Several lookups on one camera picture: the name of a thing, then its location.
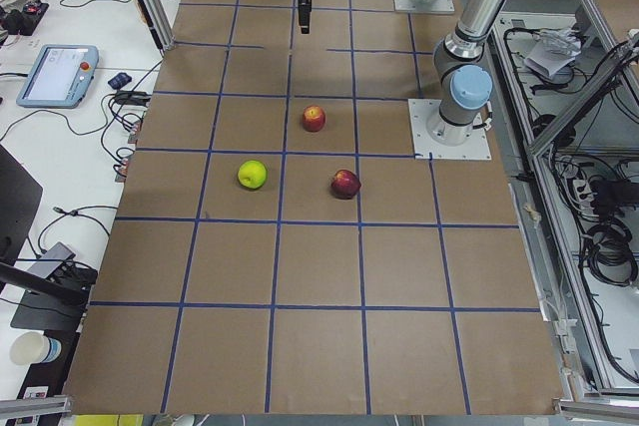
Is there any small dark blue pouch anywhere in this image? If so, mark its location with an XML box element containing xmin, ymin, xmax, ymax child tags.
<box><xmin>108</xmin><ymin>72</ymin><xmax>132</xmax><ymax>90</ymax></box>

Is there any green apple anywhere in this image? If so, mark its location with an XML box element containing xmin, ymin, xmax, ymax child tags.
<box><xmin>237</xmin><ymin>160</ymin><xmax>268</xmax><ymax>190</ymax></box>

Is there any black monitor stand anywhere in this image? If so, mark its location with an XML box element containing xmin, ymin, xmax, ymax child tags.
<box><xmin>1</xmin><ymin>149</ymin><xmax>97</xmax><ymax>331</ymax></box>

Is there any crumpled white paper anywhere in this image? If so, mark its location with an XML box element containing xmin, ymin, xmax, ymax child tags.
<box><xmin>523</xmin><ymin>28</ymin><xmax>582</xmax><ymax>79</ymax></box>

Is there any grey usb hub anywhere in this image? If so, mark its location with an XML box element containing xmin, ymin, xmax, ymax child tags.
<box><xmin>28</xmin><ymin>242</ymin><xmax>75</xmax><ymax>279</ymax></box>

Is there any white paper cup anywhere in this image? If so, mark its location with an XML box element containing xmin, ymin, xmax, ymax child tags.
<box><xmin>9</xmin><ymin>331</ymin><xmax>62</xmax><ymax>365</ymax></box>

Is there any near blue teach pendant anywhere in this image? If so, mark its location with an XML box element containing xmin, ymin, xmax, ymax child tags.
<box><xmin>16</xmin><ymin>44</ymin><xmax>99</xmax><ymax>109</ymax></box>

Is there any red yellow apple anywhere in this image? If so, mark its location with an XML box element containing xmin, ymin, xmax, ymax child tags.
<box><xmin>302</xmin><ymin>105</ymin><xmax>326</xmax><ymax>133</ymax></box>

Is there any dark red apple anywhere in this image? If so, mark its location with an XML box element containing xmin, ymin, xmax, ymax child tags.
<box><xmin>330</xmin><ymin>169</ymin><xmax>361</xmax><ymax>200</ymax></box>

